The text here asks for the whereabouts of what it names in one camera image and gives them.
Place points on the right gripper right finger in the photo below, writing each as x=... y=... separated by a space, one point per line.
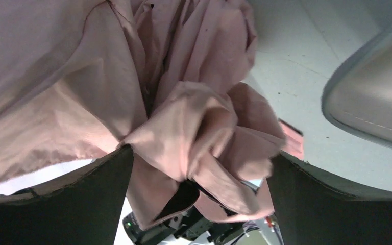
x=314 y=206

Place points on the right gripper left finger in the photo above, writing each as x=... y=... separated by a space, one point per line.
x=80 y=207

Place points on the pink folding umbrella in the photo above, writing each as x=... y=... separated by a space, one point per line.
x=78 y=79

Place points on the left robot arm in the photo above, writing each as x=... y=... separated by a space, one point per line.
x=191 y=226

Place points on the white oval storage case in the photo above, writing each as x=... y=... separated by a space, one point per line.
x=358 y=96

